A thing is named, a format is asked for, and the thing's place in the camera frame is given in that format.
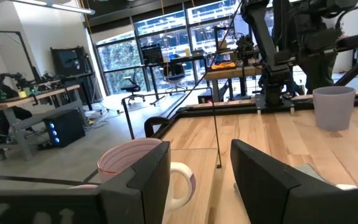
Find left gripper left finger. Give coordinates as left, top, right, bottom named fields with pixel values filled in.
left=99, top=141, right=171, bottom=224

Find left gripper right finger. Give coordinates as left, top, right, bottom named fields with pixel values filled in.
left=231, top=139, right=358, bottom=224

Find pink mug white handle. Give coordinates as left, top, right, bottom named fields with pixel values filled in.
left=97, top=138, right=197, bottom=215

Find blue-grey mug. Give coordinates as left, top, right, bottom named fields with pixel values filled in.
left=312, top=86, right=357, bottom=132

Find grey folded cloth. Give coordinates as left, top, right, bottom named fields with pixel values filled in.
left=233, top=163, right=358, bottom=200

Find black arched hook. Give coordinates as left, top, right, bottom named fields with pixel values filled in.
left=144, top=116, right=171, bottom=139

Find black office chair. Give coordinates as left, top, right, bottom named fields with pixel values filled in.
left=120, top=68, right=147, bottom=105
left=163, top=54, right=188, bottom=96

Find black computer tower blue lights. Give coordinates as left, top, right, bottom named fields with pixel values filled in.
left=43, top=108, right=86, bottom=148

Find black standing desk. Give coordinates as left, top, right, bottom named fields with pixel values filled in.
left=140, top=54, right=211, bottom=106

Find orange object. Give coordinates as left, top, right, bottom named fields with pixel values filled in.
left=211, top=62, right=237, bottom=71

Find small black monitor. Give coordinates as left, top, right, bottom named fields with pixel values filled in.
left=140, top=44, right=165, bottom=65

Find wooden top grey workbench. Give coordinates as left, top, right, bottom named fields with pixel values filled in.
left=0, top=83, right=88, bottom=162

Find black cabinet screen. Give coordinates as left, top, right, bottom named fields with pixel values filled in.
left=50, top=46, right=88, bottom=77

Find long ceiling light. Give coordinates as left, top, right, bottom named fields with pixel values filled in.
left=11, top=0, right=96, bottom=16

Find black wire shelf frame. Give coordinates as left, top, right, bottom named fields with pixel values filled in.
left=121, top=86, right=223, bottom=169

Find black metal table frame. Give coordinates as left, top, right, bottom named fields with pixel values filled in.
left=152, top=46, right=358, bottom=139

